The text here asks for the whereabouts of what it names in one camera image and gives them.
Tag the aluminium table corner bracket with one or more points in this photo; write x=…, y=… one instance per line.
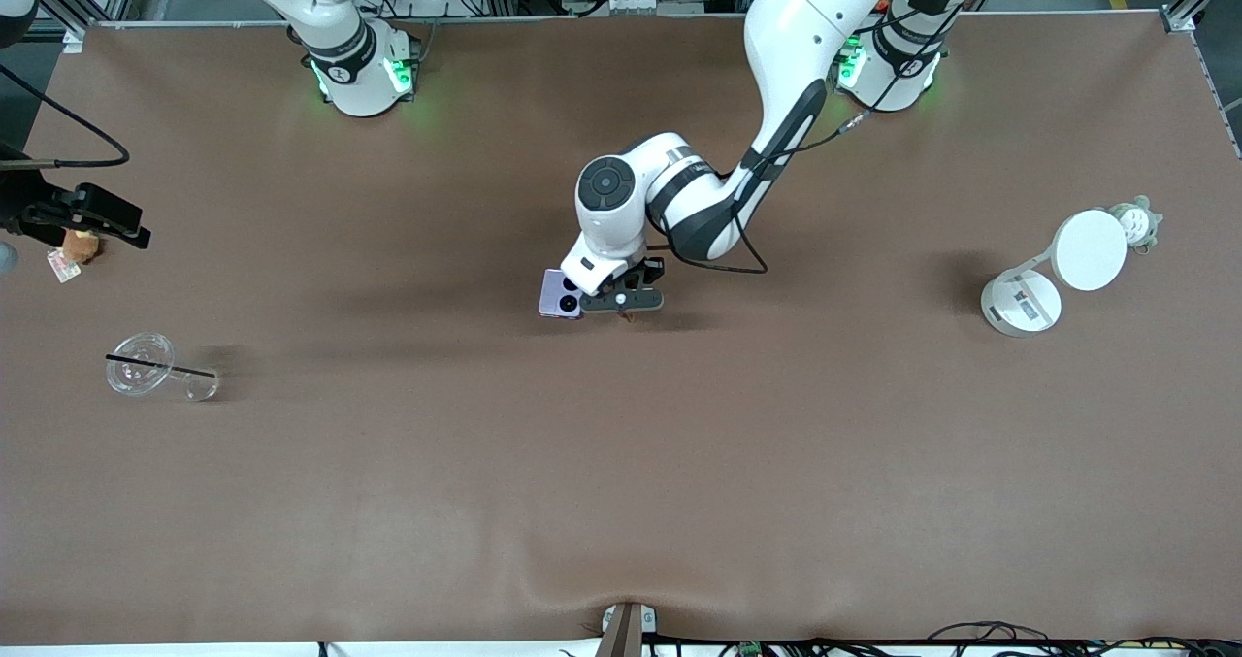
x=74, y=40
x=1178, y=18

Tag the white round desk lamp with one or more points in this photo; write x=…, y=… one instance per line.
x=1087, y=249

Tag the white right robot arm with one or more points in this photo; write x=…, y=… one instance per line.
x=349, y=55

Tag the brown camera mount post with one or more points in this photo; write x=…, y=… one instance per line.
x=624, y=633

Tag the brown plush toy with tag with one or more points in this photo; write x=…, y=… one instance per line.
x=82, y=249

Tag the purple flip phone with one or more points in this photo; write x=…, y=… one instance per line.
x=558, y=298

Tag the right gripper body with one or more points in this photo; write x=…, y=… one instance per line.
x=21, y=201

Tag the black straw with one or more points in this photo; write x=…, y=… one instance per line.
x=165, y=367

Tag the clear plastic cup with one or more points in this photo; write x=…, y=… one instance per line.
x=141, y=366

